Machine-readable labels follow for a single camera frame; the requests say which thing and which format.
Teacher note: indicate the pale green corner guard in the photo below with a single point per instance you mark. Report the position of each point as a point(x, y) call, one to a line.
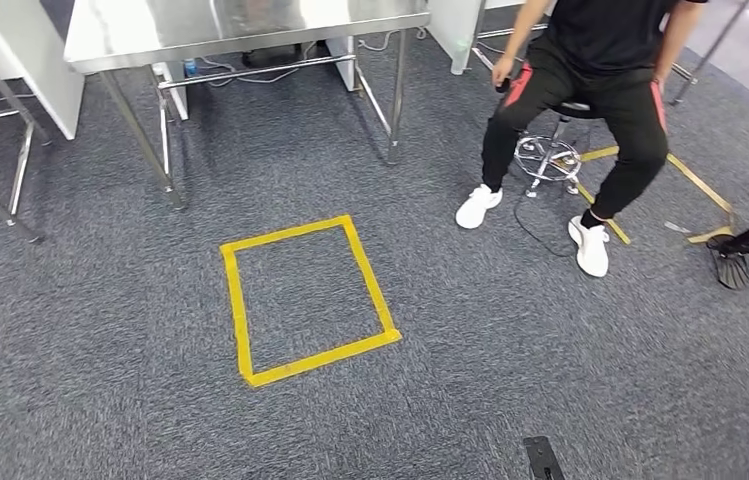
point(460, 45)

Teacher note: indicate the stainless steel workbench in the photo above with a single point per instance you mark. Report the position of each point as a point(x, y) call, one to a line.
point(215, 26)

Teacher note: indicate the person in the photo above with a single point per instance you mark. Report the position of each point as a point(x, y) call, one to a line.
point(612, 99)

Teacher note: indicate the chrome stool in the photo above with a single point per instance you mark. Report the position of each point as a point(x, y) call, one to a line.
point(546, 159)

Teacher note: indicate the white partition panel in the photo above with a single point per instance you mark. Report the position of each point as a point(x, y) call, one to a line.
point(453, 26)
point(36, 66)

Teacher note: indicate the black robot foot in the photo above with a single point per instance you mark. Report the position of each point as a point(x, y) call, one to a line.
point(543, 458)

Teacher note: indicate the yellow floor tape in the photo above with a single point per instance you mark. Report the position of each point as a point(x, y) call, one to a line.
point(698, 185)
point(235, 298)

